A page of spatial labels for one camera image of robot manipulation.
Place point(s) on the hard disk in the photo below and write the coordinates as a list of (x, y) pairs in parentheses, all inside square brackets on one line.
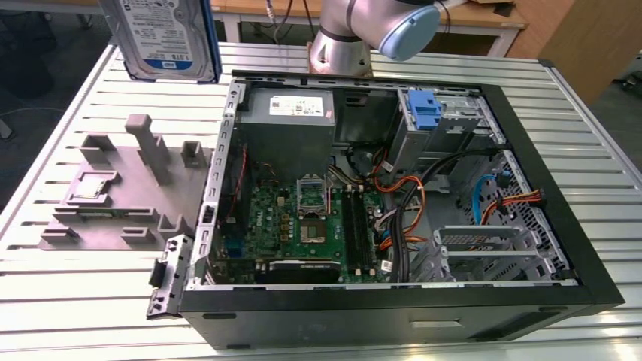
[(160, 37)]

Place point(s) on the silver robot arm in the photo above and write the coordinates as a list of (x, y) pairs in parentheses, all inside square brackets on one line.
[(341, 49)]

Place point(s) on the grey power supply unit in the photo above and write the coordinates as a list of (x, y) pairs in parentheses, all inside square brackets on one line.
[(286, 143)]

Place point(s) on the CPU socket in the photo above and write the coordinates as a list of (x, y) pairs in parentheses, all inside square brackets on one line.
[(315, 232)]

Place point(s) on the black RAM slot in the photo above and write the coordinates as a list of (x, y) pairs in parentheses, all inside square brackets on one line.
[(366, 229), (353, 229)]

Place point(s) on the green motherboard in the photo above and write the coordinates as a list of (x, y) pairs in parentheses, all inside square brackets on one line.
[(266, 225)]

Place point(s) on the black graphics card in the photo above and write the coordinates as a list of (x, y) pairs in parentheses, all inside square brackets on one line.
[(301, 272)]

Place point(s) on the blue expansion slot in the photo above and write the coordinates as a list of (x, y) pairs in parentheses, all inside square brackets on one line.
[(235, 248)]

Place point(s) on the blue drive latch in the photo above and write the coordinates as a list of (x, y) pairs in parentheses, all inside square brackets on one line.
[(423, 109)]

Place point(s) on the metal optical drive cage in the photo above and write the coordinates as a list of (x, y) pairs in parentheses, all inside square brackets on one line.
[(451, 139)]

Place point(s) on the black PC case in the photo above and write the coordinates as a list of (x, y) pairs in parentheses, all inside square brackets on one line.
[(381, 304)]

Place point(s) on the grey parts rack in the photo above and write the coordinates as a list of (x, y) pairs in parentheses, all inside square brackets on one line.
[(135, 203)]

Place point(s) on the green RAM stick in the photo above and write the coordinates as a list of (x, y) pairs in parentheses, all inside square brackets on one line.
[(107, 214)]

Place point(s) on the silver CPU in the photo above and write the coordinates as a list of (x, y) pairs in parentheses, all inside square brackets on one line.
[(90, 188)]

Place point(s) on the grey hinged card bracket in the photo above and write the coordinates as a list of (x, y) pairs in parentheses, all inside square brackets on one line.
[(170, 270)]

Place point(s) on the wooden desk white frame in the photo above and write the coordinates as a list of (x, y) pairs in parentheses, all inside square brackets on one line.
[(491, 19)]

